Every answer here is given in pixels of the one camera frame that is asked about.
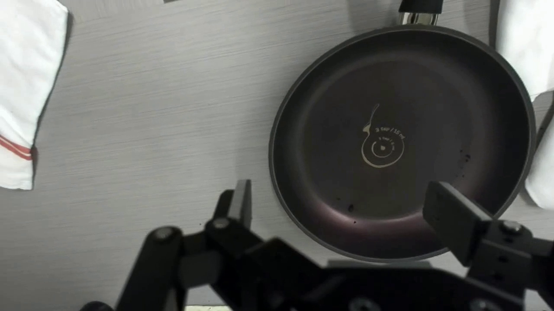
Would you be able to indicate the white towel with red stripe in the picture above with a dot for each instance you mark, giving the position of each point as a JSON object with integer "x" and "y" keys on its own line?
{"x": 27, "y": 86}

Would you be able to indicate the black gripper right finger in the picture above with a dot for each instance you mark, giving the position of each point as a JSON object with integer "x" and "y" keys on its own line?
{"x": 491, "y": 247}

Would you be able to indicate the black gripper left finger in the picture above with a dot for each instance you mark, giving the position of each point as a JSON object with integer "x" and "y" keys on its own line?
{"x": 231, "y": 270}

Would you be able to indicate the dark nonstick frying pan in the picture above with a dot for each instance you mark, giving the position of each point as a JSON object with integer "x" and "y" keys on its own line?
{"x": 347, "y": 114}

